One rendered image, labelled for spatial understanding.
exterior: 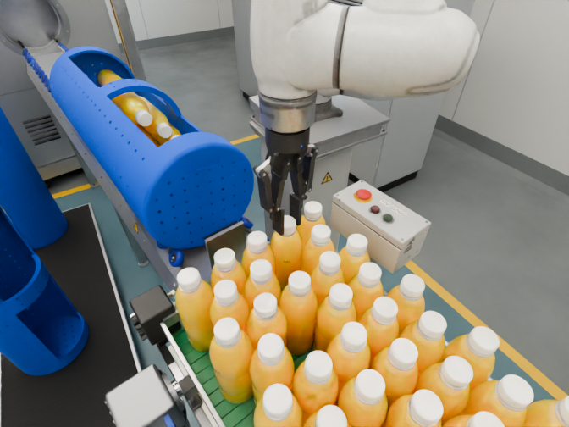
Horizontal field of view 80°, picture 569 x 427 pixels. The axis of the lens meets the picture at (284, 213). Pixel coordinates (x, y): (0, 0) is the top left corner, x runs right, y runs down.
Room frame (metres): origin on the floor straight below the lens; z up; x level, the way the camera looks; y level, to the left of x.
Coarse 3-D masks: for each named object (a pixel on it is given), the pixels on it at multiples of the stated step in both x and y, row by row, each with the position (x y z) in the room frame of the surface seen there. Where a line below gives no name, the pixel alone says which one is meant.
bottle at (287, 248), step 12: (276, 240) 0.50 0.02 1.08; (288, 240) 0.49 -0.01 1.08; (300, 240) 0.51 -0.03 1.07; (276, 252) 0.49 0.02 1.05; (288, 252) 0.48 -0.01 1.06; (300, 252) 0.50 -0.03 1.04; (276, 264) 0.49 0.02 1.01; (288, 264) 0.48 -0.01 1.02; (300, 264) 0.50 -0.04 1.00; (288, 276) 0.48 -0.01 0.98
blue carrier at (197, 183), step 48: (96, 48) 1.30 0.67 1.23; (96, 96) 0.91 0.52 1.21; (144, 96) 1.26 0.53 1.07; (96, 144) 0.78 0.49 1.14; (144, 144) 0.65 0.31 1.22; (192, 144) 0.62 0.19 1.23; (144, 192) 0.55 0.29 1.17; (192, 192) 0.60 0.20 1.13; (240, 192) 0.67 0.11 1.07; (192, 240) 0.58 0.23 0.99
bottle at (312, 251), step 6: (312, 240) 0.48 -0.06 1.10; (330, 240) 0.50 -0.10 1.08; (306, 246) 0.49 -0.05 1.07; (312, 246) 0.48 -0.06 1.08; (318, 246) 0.47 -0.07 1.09; (324, 246) 0.48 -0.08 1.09; (330, 246) 0.48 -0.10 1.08; (306, 252) 0.48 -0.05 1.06; (312, 252) 0.47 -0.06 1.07; (318, 252) 0.46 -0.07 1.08; (306, 258) 0.47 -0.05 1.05; (312, 258) 0.46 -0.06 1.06; (318, 258) 0.46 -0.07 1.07; (306, 264) 0.47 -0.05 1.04; (312, 264) 0.46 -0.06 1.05; (306, 270) 0.47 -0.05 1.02
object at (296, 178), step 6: (300, 156) 0.51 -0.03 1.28; (300, 162) 0.51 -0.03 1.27; (300, 168) 0.51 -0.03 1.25; (294, 174) 0.52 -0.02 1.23; (300, 174) 0.52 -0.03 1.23; (294, 180) 0.53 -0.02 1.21; (300, 180) 0.52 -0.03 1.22; (294, 186) 0.53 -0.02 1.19; (300, 186) 0.52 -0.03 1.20; (294, 192) 0.54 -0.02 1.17; (300, 192) 0.52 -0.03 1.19; (306, 198) 0.52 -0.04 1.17
